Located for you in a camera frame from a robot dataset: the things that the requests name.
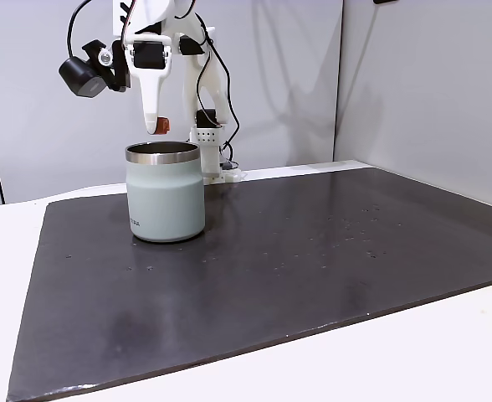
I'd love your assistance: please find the pale green steel-rim cup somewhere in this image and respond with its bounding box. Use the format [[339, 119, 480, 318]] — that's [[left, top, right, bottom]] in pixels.
[[124, 141, 207, 244]]

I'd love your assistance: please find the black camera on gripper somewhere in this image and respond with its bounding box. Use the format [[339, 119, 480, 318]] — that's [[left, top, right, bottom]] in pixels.
[[58, 39, 131, 99]]

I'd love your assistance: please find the dark grey table mat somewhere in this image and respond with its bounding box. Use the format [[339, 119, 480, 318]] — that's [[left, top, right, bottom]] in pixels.
[[6, 167, 492, 402]]

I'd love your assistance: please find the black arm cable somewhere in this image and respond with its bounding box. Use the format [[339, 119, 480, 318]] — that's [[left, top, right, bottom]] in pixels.
[[193, 11, 242, 171]]

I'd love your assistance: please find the black camera cable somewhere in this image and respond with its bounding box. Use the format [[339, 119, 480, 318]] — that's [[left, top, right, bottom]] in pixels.
[[67, 0, 93, 59]]

